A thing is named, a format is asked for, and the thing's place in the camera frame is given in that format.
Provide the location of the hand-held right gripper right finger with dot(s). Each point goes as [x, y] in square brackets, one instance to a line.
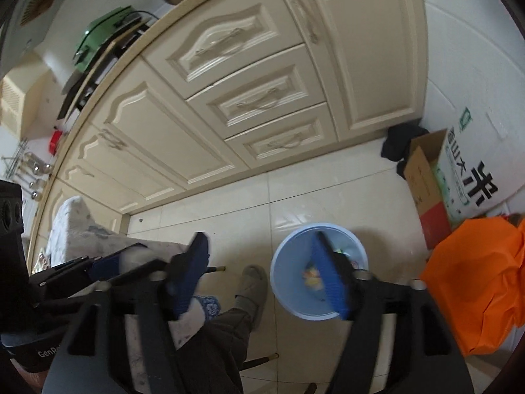
[332, 271]

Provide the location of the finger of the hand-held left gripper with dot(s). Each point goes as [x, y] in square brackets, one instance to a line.
[49, 285]
[104, 263]

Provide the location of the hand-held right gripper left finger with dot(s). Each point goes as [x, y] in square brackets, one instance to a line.
[192, 262]

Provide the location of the yellow orange wrapper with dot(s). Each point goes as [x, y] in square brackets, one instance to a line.
[311, 278]

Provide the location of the light blue plastic bin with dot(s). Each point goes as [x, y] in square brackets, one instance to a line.
[291, 262]

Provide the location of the person's left hand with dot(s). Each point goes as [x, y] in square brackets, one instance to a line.
[33, 383]

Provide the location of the dark table leg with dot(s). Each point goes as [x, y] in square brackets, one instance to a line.
[310, 388]
[260, 362]
[215, 270]

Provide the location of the floral tablecloth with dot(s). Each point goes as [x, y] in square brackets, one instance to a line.
[74, 221]

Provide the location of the person's grey slipper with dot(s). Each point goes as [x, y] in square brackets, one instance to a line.
[252, 291]

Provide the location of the person's dark trouser leg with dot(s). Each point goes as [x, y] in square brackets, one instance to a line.
[221, 344]

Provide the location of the steel ladle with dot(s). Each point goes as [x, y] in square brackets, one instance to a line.
[29, 156]
[35, 195]

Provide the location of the steel spoon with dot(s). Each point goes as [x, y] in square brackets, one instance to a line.
[37, 168]

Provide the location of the cream base cabinet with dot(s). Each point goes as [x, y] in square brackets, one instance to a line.
[156, 139]

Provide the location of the red box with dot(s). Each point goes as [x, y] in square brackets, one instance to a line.
[56, 140]

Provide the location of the black cloth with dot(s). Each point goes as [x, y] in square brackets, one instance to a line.
[400, 143]

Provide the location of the orange plastic bag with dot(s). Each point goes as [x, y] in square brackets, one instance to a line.
[484, 279]

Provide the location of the printed cardboard box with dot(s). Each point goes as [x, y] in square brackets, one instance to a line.
[463, 180]

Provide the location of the cream cabinet door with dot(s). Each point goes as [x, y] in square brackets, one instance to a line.
[361, 49]

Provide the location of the large cream drawer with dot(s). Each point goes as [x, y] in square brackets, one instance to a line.
[229, 41]

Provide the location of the green electric pot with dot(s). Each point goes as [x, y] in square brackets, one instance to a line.
[102, 28]

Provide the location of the range hood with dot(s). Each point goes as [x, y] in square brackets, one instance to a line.
[41, 28]

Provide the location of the cream lattice wall cabinet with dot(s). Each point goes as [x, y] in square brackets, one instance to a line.
[24, 94]

